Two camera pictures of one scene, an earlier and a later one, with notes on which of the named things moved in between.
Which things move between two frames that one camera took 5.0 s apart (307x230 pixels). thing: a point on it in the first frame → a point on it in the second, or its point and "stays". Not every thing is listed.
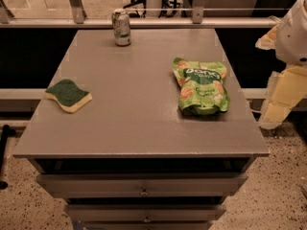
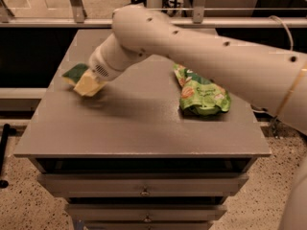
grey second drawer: (146, 213) stays
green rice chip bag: (200, 86) stays
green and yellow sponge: (68, 95) → (74, 75)
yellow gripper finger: (285, 91) → (89, 84)
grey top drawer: (146, 185) stays
